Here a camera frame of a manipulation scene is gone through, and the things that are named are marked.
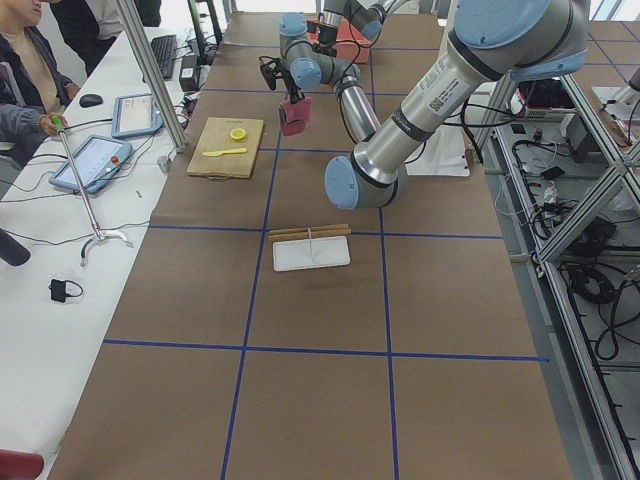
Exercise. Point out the near teach pendant tablet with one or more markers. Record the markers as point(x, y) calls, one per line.
point(98, 159)

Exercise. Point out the pink cleaning cloth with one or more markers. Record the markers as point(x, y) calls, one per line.
point(294, 117)

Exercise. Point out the aluminium frame post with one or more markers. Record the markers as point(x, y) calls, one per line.
point(145, 58)

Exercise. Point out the reacher grabber stick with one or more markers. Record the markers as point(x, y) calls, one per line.
point(99, 235)

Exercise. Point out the wooden cutting board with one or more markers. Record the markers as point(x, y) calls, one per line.
point(215, 136)

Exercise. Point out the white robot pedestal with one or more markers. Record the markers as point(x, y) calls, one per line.
point(444, 153)

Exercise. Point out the far teach pendant tablet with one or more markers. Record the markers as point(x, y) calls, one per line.
point(134, 116)

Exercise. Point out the yellow plastic knife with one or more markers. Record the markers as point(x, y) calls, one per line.
point(219, 153)

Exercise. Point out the black computer mouse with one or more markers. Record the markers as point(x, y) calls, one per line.
point(90, 100)

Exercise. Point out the lemon slice toy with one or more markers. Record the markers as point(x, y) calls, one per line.
point(237, 134)

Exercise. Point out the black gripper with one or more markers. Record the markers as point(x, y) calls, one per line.
point(291, 88)
point(327, 34)

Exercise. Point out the black power adapter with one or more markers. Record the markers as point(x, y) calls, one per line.
point(189, 77)

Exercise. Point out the red bottle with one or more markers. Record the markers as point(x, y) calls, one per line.
point(16, 465)

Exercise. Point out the pink plastic bin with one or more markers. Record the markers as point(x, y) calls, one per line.
point(350, 45)

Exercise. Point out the teach pendant tablet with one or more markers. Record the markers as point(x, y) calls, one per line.
point(98, 159)
point(134, 116)

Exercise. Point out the seated person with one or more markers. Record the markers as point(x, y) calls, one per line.
point(33, 91)

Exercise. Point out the small black clip device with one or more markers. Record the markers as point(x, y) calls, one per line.
point(62, 290)

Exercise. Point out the black keyboard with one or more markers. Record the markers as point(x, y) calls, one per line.
point(164, 50)

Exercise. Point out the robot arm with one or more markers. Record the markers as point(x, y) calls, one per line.
point(368, 21)
point(527, 40)

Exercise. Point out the white rectangular tray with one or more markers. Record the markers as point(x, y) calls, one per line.
point(311, 253)

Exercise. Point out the wooden rack rod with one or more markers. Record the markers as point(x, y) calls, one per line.
point(309, 233)
point(321, 227)

